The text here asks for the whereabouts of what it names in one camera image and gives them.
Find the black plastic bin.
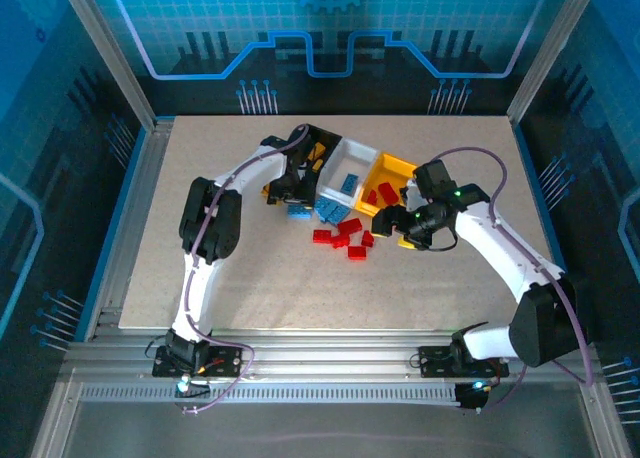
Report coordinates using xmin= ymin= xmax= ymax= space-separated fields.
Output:
xmin=287 ymin=123 xmax=344 ymax=192

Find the white plastic bin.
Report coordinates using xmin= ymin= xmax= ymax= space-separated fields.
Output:
xmin=314 ymin=136 xmax=380 ymax=205

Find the yellow plastic bin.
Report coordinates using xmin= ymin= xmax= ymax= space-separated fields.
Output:
xmin=353 ymin=151 xmax=420 ymax=219

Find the blue table edge strip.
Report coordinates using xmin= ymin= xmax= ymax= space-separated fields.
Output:
xmin=74 ymin=126 xmax=150 ymax=342
xmin=513 ymin=122 xmax=592 ymax=343

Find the black controller box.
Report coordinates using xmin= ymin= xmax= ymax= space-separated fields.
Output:
xmin=455 ymin=381 xmax=494 ymax=413

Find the blue printed side panel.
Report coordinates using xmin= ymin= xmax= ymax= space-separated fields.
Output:
xmin=0 ymin=0 xmax=146 ymax=458
xmin=519 ymin=0 xmax=640 ymax=458

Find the grey metal lower panel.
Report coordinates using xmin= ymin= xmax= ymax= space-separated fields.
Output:
xmin=34 ymin=400 xmax=621 ymax=458

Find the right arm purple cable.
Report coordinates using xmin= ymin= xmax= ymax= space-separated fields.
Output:
xmin=432 ymin=146 xmax=596 ymax=415

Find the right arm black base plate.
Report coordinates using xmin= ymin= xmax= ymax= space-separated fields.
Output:
xmin=418 ymin=344 xmax=510 ymax=379

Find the aluminium side rail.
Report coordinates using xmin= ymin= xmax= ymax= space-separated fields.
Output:
xmin=84 ymin=116 xmax=176 ymax=342

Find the aluminium table rail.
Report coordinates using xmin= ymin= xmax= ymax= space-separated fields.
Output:
xmin=62 ymin=327 xmax=601 ymax=385

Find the blue printed enclosure panel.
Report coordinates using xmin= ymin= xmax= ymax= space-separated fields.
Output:
xmin=79 ymin=0 xmax=586 ymax=117

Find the slotted grey cable duct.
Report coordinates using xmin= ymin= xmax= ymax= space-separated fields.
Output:
xmin=77 ymin=383 xmax=461 ymax=405

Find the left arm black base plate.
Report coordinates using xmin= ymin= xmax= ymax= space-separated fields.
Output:
xmin=152 ymin=344 xmax=245 ymax=379

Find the aluminium frame post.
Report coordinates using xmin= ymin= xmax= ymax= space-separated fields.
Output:
xmin=54 ymin=0 xmax=159 ymax=129
xmin=507 ymin=0 xmax=601 ymax=124

